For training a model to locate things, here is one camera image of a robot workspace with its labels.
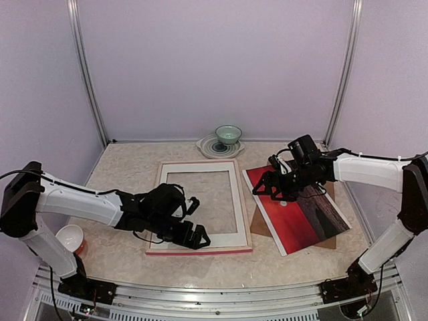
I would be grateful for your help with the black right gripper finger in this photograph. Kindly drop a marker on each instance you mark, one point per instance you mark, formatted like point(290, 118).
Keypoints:
point(265, 185)
point(277, 196)

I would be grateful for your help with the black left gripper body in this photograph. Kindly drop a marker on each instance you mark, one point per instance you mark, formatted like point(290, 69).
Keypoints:
point(173, 235)

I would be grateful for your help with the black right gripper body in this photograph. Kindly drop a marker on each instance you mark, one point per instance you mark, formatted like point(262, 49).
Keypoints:
point(290, 186)

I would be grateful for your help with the white photo mat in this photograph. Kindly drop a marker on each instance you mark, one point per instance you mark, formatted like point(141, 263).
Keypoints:
point(237, 207)

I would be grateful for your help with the red and dark photo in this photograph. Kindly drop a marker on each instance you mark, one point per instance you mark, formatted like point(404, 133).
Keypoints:
point(312, 218)

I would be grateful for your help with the wooden picture frame red edge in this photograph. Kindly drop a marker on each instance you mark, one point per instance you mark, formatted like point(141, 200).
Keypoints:
point(247, 217)

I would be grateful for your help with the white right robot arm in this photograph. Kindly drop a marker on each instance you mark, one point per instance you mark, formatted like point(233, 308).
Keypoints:
point(405, 176)

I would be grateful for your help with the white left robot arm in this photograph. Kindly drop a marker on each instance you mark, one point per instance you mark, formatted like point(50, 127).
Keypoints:
point(161, 211)

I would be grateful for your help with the brown backing board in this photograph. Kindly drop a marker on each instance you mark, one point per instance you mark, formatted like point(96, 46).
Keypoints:
point(259, 226)

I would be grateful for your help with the green ceramic bowl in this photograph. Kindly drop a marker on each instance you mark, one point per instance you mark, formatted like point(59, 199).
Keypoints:
point(228, 134)

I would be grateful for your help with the white plate green rings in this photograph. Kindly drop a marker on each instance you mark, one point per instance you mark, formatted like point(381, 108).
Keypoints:
point(214, 150)

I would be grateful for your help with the white bowl orange outside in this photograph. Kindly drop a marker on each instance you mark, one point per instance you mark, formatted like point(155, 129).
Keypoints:
point(72, 238)

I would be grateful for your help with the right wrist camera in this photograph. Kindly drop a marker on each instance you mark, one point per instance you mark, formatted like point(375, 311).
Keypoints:
point(279, 164)

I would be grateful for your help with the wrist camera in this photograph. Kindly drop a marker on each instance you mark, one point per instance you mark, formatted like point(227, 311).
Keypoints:
point(279, 164)
point(190, 206)

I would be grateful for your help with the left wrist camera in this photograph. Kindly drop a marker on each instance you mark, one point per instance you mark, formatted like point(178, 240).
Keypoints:
point(190, 206)

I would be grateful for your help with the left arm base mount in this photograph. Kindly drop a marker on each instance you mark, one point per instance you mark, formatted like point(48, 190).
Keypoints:
point(82, 287)

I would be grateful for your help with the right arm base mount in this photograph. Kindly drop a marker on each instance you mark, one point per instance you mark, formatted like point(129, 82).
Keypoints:
point(356, 283)

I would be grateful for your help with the right aluminium corner post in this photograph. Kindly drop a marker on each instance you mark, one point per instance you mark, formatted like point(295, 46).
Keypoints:
point(346, 70)

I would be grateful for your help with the aluminium corner post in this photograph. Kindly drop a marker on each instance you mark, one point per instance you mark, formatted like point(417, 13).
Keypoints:
point(346, 70)
point(85, 71)

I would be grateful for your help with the left aluminium corner post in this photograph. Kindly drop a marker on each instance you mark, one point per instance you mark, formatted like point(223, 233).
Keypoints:
point(85, 71)

